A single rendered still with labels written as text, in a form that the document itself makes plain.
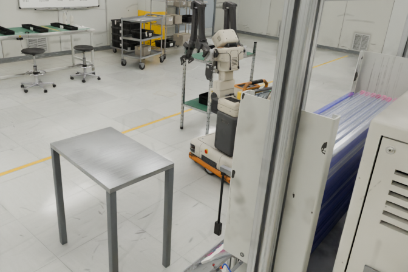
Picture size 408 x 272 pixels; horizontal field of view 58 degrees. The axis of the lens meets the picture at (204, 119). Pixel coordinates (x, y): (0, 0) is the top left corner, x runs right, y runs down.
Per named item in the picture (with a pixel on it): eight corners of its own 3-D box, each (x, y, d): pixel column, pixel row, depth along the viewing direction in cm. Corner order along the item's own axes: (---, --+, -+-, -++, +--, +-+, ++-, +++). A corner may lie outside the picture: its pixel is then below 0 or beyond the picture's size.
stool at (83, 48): (64, 79, 632) (61, 47, 611) (81, 73, 678) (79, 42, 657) (91, 84, 619) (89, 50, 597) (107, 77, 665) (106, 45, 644)
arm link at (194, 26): (193, 2, 340) (203, 2, 347) (190, 1, 344) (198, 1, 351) (190, 48, 356) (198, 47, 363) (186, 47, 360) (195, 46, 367)
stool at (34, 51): (15, 88, 574) (10, 48, 550) (47, 82, 611) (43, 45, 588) (30, 96, 545) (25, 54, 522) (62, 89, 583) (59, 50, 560)
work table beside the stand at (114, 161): (113, 217, 296) (110, 126, 267) (170, 265, 252) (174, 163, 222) (59, 242, 266) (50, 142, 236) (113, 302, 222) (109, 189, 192)
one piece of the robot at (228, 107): (267, 155, 380) (278, 77, 349) (229, 169, 346) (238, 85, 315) (244, 142, 403) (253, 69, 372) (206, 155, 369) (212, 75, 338)
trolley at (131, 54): (119, 66, 743) (118, 15, 706) (144, 58, 820) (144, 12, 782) (141, 70, 722) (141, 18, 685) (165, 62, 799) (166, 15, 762)
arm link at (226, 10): (225, 2, 367) (234, 2, 374) (221, 2, 371) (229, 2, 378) (223, 45, 382) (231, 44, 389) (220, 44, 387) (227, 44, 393)
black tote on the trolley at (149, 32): (142, 39, 725) (142, 32, 720) (130, 37, 736) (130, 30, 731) (153, 37, 759) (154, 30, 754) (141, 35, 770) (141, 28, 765)
